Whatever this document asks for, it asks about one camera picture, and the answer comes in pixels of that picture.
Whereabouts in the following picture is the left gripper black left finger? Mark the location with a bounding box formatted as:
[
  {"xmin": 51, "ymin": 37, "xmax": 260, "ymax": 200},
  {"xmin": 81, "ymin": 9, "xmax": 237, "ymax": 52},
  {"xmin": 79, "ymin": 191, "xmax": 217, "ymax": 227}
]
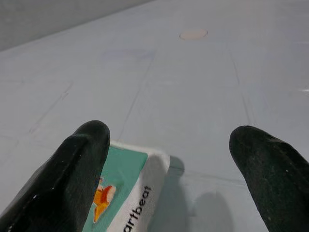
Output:
[{"xmin": 0, "ymin": 120, "xmax": 111, "ymax": 232}]

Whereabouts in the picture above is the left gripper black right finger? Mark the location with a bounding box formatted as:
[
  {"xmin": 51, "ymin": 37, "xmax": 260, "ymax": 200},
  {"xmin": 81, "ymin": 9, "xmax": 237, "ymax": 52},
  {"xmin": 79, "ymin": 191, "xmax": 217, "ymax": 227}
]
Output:
[{"xmin": 229, "ymin": 125, "xmax": 309, "ymax": 232}]

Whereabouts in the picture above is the round beige table cap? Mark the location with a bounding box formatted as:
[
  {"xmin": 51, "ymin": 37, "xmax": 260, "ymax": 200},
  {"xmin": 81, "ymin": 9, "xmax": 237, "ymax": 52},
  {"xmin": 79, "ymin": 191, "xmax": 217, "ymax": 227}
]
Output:
[{"xmin": 179, "ymin": 29, "xmax": 209, "ymax": 40}]

